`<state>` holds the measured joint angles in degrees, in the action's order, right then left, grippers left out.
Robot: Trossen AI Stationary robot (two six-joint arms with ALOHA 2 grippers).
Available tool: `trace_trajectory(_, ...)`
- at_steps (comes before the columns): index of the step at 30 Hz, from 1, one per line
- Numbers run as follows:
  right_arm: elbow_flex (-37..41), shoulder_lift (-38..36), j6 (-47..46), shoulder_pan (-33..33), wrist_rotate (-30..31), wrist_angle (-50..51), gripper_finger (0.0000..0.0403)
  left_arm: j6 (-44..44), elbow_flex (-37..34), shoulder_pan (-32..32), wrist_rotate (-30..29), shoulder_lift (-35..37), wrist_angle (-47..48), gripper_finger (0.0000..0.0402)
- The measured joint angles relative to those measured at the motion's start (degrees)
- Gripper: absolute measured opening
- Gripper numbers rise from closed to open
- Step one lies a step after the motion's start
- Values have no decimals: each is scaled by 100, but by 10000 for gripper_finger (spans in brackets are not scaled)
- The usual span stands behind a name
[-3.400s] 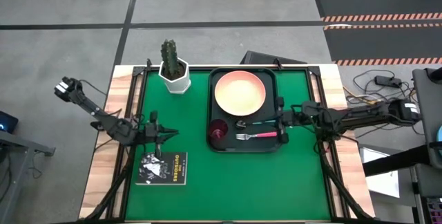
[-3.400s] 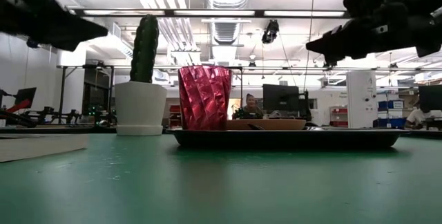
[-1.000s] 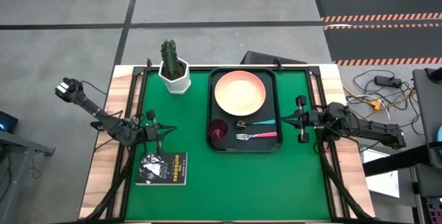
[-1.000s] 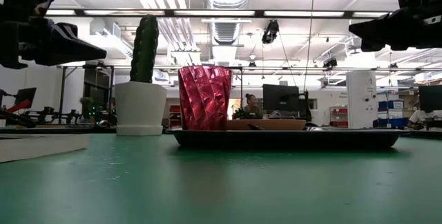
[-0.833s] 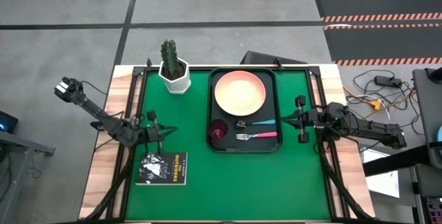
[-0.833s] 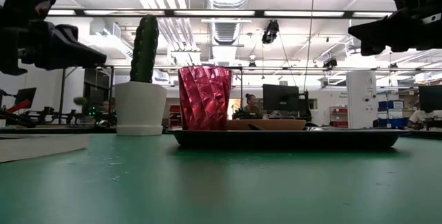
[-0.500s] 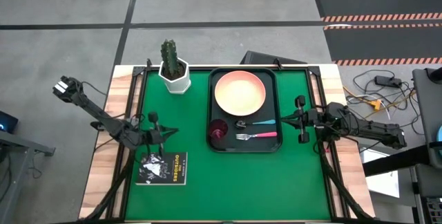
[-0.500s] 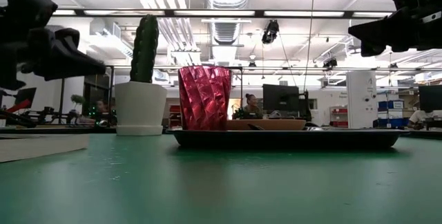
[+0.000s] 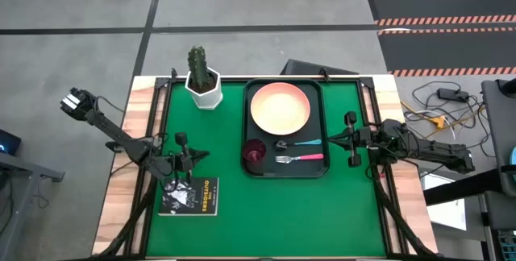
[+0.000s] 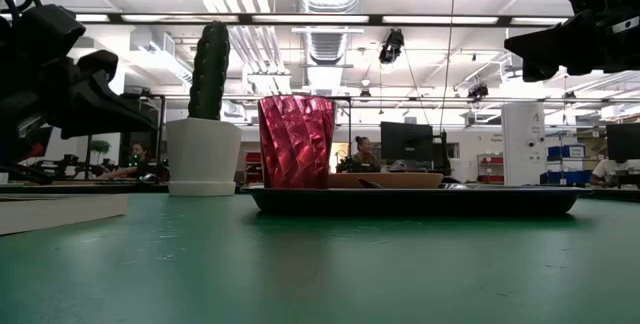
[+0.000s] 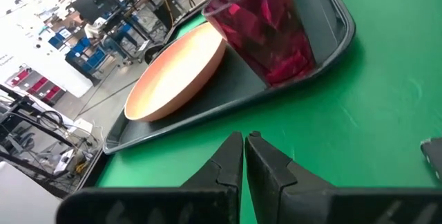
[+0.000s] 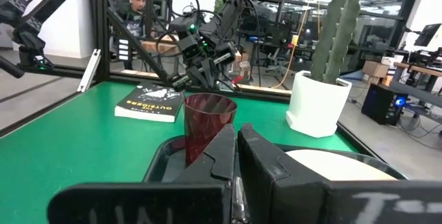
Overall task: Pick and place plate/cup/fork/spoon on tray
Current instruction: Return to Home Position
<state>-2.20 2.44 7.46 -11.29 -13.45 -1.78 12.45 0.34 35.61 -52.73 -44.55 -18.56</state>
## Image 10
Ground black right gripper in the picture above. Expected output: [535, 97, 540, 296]
[503, 0, 640, 83]

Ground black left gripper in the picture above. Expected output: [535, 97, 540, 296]
[0, 4, 157, 166]

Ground red faceted plastic cup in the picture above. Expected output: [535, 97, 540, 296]
[257, 94, 337, 190]

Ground black serving tray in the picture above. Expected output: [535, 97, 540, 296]
[241, 185, 593, 217]

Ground tan wooden plate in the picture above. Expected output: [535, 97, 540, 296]
[327, 171, 445, 190]

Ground small green plant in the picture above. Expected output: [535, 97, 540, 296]
[89, 139, 113, 166]

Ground person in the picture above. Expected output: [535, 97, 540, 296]
[590, 157, 632, 189]
[97, 140, 152, 181]
[348, 135, 384, 174]

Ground black and red tilted screen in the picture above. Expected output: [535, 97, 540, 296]
[27, 138, 54, 163]

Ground blue storage bins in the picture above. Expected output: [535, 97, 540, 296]
[539, 143, 596, 187]

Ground green cactus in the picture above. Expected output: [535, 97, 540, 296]
[187, 20, 232, 121]

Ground black computer monitor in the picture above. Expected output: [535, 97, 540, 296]
[605, 122, 640, 163]
[379, 121, 435, 163]

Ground white plant pot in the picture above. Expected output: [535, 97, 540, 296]
[165, 117, 243, 197]

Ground red storage bins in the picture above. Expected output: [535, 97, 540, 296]
[476, 152, 505, 185]

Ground beige flat board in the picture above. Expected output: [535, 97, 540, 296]
[0, 192, 129, 237]

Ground black overhead light bar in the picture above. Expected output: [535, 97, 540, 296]
[69, 12, 571, 28]

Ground black hanging ceiling camera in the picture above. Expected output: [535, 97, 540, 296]
[377, 27, 406, 66]

